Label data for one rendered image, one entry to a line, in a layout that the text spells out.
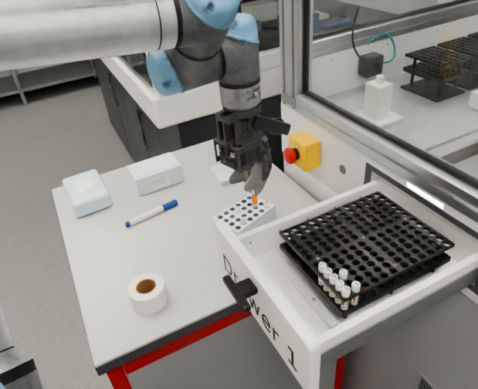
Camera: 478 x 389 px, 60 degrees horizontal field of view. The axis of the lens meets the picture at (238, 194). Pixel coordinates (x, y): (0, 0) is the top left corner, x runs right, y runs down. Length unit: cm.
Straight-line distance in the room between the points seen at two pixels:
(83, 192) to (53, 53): 64
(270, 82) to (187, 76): 82
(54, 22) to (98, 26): 5
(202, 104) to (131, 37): 85
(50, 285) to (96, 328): 131
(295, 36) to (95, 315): 71
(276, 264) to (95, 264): 41
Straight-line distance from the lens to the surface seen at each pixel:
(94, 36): 53
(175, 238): 97
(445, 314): 89
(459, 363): 94
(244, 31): 71
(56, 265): 223
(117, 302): 87
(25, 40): 53
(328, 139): 95
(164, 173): 112
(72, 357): 183
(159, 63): 66
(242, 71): 73
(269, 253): 79
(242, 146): 78
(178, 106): 134
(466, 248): 80
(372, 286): 66
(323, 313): 68
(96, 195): 110
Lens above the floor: 138
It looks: 36 degrees down
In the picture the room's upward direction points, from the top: 6 degrees counter-clockwise
